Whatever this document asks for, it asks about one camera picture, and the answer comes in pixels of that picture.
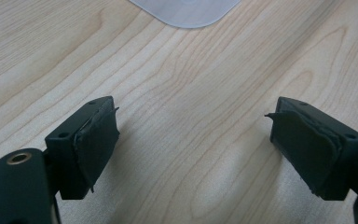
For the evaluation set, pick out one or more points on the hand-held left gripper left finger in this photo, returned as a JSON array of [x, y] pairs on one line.
[[84, 149]]

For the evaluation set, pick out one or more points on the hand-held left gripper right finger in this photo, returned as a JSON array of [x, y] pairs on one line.
[[313, 146]]

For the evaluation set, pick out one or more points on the grey rounded flat pad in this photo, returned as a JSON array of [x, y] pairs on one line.
[[185, 11]]

